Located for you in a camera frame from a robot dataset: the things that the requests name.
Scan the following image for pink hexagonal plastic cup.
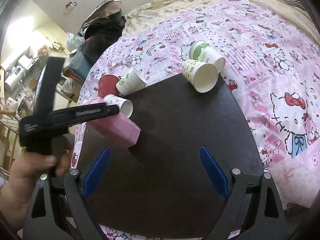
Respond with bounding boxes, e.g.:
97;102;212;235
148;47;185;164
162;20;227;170
85;97;141;148

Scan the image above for dark red paper cup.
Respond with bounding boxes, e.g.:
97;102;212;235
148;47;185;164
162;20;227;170
98;74;120;98

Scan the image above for white paper cup grey print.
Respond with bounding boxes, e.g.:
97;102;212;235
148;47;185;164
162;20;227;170
103;94;133;118

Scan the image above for cream paper cup patterned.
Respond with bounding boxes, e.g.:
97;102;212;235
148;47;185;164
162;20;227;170
182;59;219;93

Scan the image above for white paper cup green dots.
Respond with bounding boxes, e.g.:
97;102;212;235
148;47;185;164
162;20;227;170
116;67;146;96

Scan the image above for white paper cup green logo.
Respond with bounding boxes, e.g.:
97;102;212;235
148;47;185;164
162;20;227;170
189;40;226;73

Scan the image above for person's left hand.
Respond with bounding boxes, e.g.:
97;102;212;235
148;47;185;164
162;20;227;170
1;141;72;231

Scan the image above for black board tray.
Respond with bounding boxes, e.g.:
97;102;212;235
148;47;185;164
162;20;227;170
87;75;263;238

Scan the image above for pink Hello Kitty bedsheet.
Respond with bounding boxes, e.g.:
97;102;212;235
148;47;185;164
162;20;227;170
71;0;320;240

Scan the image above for black and beige bag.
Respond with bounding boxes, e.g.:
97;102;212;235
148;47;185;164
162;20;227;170
78;0;126;64

